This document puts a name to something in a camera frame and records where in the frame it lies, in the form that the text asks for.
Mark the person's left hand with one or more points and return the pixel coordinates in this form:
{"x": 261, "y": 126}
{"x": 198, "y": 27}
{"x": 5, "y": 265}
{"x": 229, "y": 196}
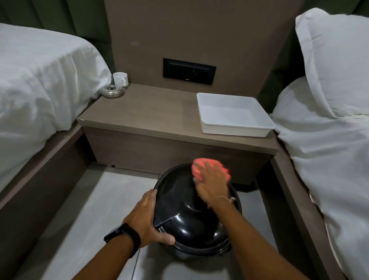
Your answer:
{"x": 141, "y": 219}

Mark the person's right hand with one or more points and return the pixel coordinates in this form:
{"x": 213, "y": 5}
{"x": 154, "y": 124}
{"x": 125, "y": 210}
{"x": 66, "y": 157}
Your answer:
{"x": 213, "y": 186}

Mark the person's right fingers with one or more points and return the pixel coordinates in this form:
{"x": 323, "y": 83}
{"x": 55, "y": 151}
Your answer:
{"x": 212, "y": 171}

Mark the person's left thumb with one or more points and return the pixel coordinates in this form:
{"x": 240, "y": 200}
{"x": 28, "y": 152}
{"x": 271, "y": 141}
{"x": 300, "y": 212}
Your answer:
{"x": 163, "y": 238}

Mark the pink cleaning cloth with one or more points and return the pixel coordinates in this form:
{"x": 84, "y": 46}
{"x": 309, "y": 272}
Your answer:
{"x": 201, "y": 163}

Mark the black round dustbin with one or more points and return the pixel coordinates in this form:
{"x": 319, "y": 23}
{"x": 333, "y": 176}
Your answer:
{"x": 184, "y": 213}

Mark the person's left forearm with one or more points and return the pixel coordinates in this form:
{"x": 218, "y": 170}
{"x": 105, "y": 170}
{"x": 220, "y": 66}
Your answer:
{"x": 106, "y": 265}

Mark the person's right forearm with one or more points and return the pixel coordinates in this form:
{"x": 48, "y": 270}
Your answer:
{"x": 253, "y": 242}

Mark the black wrist watch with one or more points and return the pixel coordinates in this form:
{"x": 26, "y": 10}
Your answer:
{"x": 124, "y": 238}

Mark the white plastic tray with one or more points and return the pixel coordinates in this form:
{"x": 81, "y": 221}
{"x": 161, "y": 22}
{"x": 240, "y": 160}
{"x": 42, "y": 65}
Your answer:
{"x": 230, "y": 114}

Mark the brown wooden nightstand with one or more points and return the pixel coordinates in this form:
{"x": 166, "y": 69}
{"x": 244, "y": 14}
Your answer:
{"x": 150, "y": 115}

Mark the white bed duvet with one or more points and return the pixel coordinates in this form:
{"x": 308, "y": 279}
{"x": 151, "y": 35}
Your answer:
{"x": 43, "y": 86}
{"x": 331, "y": 161}

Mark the green padded headboard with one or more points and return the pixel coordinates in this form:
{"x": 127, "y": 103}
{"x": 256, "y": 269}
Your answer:
{"x": 281, "y": 66}
{"x": 57, "y": 17}

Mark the round steel lidded container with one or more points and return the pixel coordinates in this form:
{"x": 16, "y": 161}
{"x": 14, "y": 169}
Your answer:
{"x": 112, "y": 91}

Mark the white ceramic cup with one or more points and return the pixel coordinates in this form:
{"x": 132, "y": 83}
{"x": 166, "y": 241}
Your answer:
{"x": 119, "y": 79}

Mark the brown wooden back panel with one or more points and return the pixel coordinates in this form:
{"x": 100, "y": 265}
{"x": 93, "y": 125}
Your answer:
{"x": 201, "y": 28}

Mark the white pillow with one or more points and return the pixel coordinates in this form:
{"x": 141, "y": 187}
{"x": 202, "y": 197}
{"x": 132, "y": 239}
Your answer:
{"x": 337, "y": 57}

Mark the brown wooden bed frame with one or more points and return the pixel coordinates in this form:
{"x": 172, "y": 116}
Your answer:
{"x": 34, "y": 187}
{"x": 299, "y": 213}

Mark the black switch panel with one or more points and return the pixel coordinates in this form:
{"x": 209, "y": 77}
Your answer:
{"x": 188, "y": 71}

